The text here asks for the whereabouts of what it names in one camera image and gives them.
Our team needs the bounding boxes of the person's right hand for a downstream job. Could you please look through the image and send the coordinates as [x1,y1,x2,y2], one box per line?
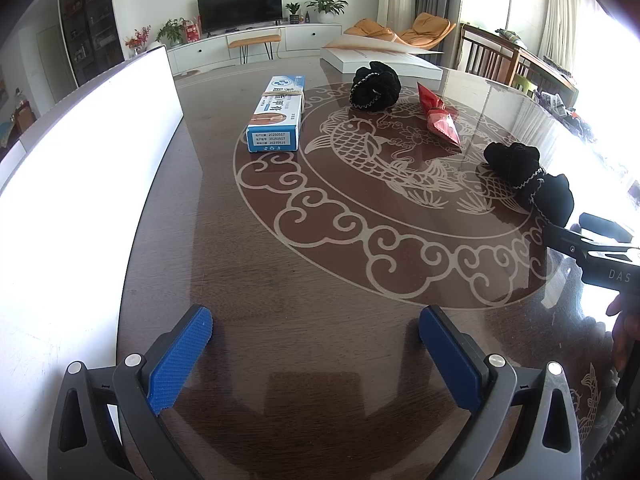
[606,292,640,372]

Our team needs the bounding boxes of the green potted plant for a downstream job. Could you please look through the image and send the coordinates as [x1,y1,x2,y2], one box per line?
[306,0,348,24]
[156,18,186,49]

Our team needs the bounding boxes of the blue white medicine box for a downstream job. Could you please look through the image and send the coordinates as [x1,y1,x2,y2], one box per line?
[245,75,305,153]

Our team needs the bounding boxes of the wooden dining chair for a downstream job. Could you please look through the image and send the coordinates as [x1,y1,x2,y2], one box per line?
[457,24,579,107]

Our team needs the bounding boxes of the orange rocking lounge chair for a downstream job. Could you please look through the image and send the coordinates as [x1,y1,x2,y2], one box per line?
[342,12,458,51]

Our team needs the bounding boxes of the red flowers in white vase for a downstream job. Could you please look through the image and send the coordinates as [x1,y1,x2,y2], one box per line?
[125,25,151,55]

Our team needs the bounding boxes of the wooden bench stool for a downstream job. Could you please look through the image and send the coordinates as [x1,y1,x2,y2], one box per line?
[228,34,281,64]

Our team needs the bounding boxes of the green potted plant right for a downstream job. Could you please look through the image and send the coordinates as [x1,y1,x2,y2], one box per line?
[306,0,348,24]

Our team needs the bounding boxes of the small potted plant by tv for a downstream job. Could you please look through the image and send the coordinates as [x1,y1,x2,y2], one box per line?
[285,2,300,24]

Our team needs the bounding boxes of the black flat television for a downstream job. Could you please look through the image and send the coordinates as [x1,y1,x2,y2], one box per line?
[196,0,283,34]

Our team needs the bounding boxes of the white tv cabinet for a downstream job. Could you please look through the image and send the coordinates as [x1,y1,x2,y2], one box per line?
[167,23,343,76]

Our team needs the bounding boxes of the white storage bin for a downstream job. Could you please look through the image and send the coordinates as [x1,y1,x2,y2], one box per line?
[1,48,183,479]

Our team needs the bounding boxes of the red snack packet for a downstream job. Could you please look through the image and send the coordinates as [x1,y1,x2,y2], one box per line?
[416,82,461,148]

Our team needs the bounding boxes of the green potted plant left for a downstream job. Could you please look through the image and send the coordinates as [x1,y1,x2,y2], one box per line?
[156,18,186,49]

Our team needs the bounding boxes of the white flat gift box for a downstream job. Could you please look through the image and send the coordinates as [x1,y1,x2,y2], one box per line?
[320,34,442,80]

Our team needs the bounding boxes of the black velvet scrunchie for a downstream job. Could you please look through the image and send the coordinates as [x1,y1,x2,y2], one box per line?
[484,142,575,228]
[349,61,401,113]

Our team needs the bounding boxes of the dark glass display cabinet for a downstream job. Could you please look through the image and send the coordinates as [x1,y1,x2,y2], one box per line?
[58,0,124,87]

